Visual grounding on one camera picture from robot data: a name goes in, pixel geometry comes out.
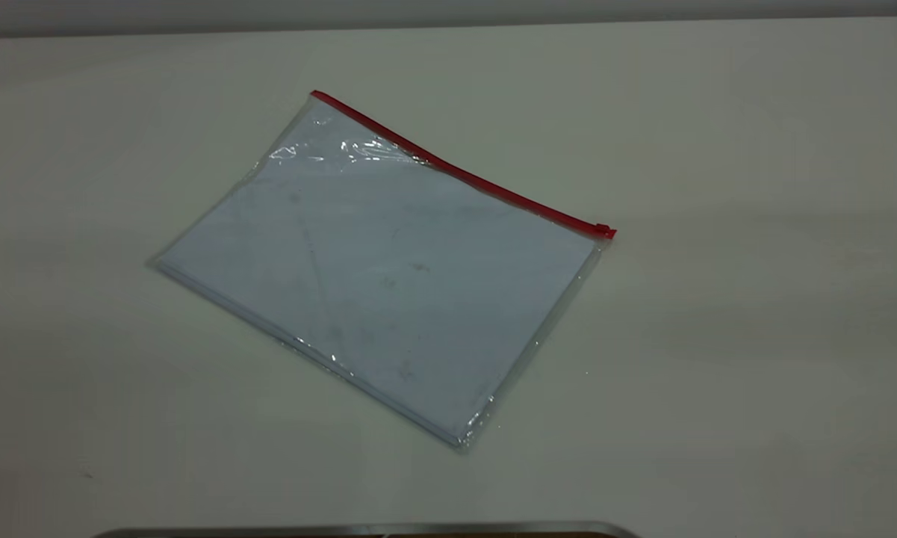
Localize clear plastic zip bag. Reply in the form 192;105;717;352
148;89;618;454

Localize metal frame edge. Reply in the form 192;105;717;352
92;521;641;538

